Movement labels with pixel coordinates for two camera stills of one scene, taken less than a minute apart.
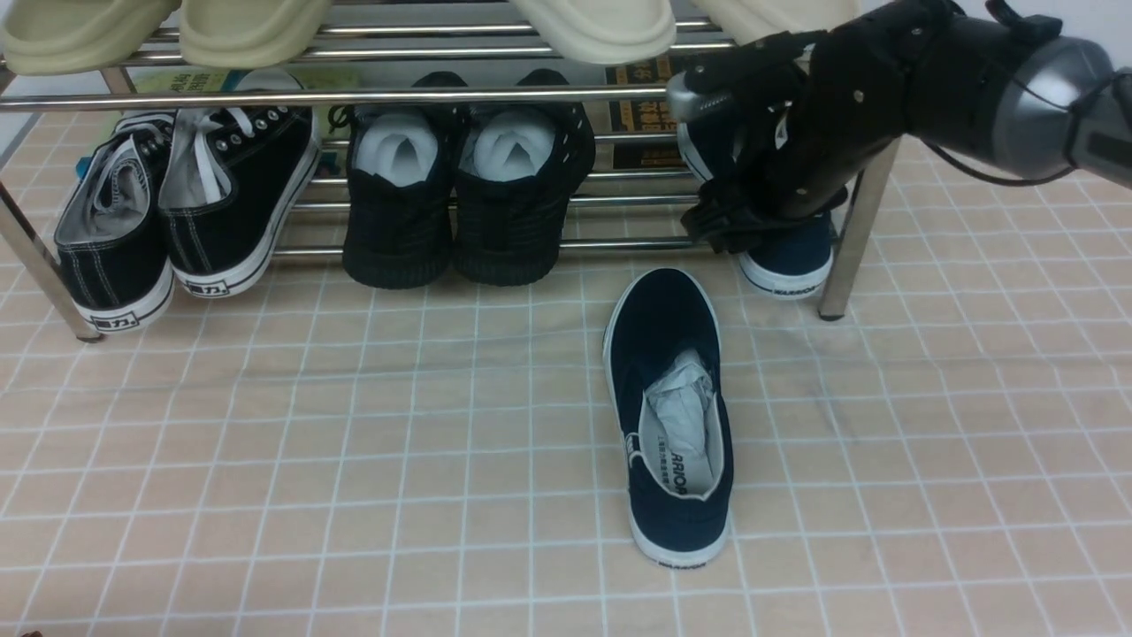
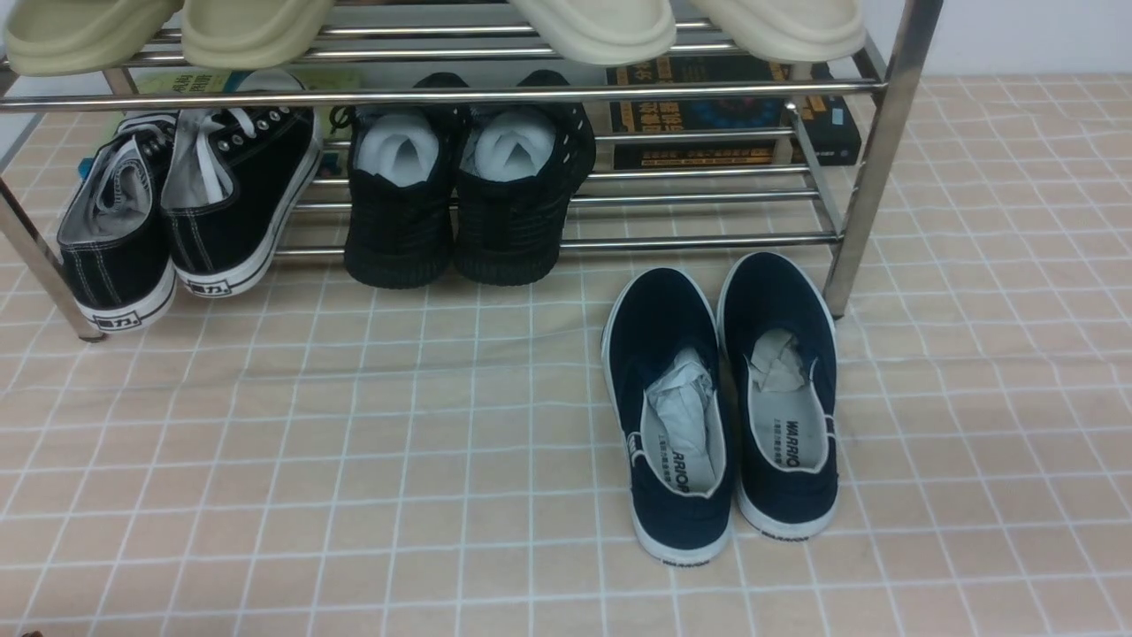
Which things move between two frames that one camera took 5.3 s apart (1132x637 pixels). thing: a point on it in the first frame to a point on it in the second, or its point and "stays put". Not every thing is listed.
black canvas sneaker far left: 110,249 stays put
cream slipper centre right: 597,32 stays put
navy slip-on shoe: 799,268 to 778,345
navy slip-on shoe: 669,393 stays put
